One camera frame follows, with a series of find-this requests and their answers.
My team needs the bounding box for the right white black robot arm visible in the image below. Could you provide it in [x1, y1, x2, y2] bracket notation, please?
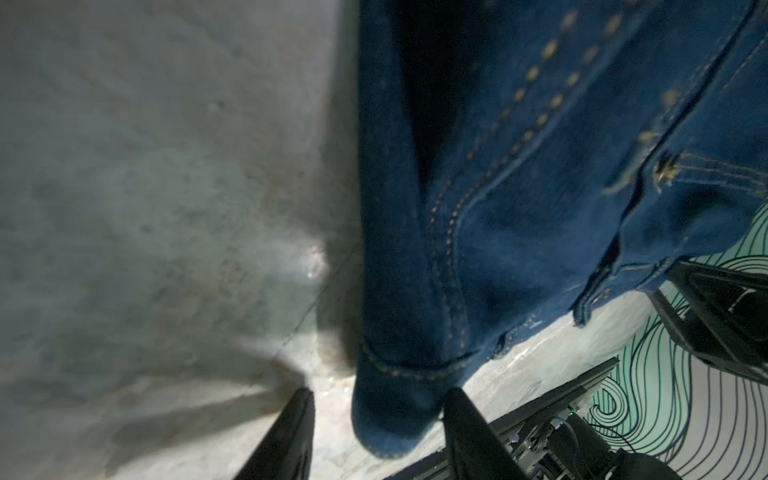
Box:
[649, 260, 767, 385]

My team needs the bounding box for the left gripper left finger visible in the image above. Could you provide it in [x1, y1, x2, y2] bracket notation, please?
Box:
[234, 387, 316, 480]

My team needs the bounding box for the blue denim skirt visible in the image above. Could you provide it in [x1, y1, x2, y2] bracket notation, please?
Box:
[351, 1, 767, 459]

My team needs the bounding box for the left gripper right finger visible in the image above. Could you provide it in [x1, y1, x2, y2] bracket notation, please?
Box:
[443, 388, 527, 480]

